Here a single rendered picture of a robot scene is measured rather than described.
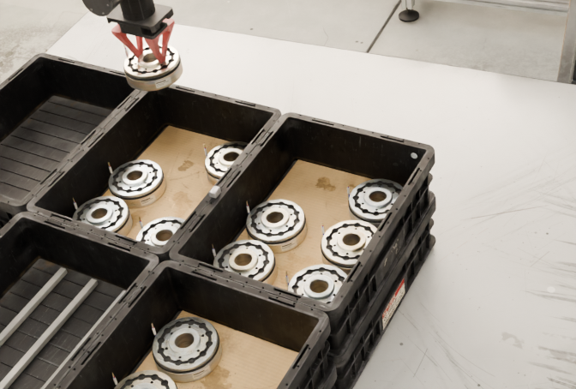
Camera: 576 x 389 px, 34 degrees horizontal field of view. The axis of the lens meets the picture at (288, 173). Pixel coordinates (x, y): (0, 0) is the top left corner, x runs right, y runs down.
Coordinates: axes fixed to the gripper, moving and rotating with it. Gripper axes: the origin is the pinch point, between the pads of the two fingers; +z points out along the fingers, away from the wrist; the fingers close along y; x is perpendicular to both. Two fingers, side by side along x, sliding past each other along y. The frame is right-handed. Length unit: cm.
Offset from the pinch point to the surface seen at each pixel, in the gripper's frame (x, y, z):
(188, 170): -4.1, 5.6, 22.7
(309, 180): 1.9, 28.7, 22.7
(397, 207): -8, 51, 12
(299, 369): -42, 51, 12
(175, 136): 3.8, -2.7, 22.9
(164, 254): -31.1, 21.0, 12.6
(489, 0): 179, 3, 95
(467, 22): 181, -7, 108
